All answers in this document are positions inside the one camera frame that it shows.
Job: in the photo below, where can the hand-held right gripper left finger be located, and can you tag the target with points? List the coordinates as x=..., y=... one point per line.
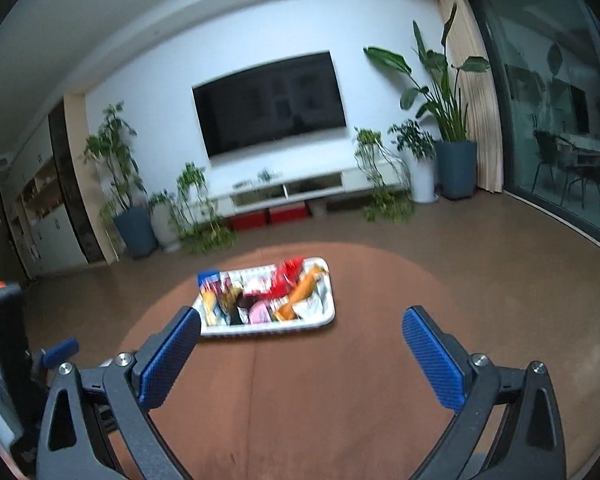
x=172, y=360

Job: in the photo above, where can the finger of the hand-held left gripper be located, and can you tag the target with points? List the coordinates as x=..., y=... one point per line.
x=62, y=347

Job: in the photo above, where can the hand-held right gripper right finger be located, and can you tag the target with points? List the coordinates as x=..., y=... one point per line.
x=432, y=360

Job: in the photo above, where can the yellow blue snack packet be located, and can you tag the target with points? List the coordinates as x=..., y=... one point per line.
x=210, y=305

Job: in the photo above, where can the black snack packet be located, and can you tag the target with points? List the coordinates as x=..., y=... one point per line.
x=237, y=312

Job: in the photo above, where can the white foam tray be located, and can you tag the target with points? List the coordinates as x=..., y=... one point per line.
x=260, y=330

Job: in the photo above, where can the pink snack packet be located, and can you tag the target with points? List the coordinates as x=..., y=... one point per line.
x=259, y=314

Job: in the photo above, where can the long white snack packet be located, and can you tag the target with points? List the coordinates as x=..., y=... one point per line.
x=316, y=306

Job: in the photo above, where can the red snack packet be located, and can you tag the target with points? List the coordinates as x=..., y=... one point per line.
x=285, y=275

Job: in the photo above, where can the orange snack packet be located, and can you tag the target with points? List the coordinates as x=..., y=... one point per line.
x=305, y=287

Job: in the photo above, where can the trailing vine plant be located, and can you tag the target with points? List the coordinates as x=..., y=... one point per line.
x=200, y=232

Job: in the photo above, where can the plant in white ribbed pot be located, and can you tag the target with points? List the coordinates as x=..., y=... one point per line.
x=165, y=227

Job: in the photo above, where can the tall plant in blue pot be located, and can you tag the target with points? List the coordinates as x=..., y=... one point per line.
x=135, y=232

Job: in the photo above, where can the red storage box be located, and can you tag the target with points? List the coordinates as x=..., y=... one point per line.
x=287, y=214
x=250, y=220

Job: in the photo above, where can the hanging vine plant on cabinet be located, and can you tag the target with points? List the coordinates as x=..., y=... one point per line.
x=385, y=205

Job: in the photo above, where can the plant in tall white pot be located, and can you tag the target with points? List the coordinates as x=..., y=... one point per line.
x=422, y=175

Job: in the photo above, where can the small white pot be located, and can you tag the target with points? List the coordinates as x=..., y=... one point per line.
x=317, y=208

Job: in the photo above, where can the large leaf plant blue pot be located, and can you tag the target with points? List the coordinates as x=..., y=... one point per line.
x=455, y=167

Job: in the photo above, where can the white television cabinet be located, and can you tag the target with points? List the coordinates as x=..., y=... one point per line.
x=360, y=177

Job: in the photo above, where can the black chair behind glass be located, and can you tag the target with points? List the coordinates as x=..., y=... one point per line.
x=547, y=152

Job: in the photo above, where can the beige curtain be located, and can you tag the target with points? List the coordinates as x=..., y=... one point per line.
x=480, y=110

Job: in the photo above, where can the white table behind glass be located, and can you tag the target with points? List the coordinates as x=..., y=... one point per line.
x=587, y=143

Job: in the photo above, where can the glass sliding door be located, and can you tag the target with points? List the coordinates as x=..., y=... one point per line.
x=555, y=85

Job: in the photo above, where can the white wall cupboard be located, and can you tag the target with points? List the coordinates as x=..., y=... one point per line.
x=55, y=235

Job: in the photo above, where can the black wall television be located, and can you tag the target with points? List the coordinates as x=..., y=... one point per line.
x=270, y=105

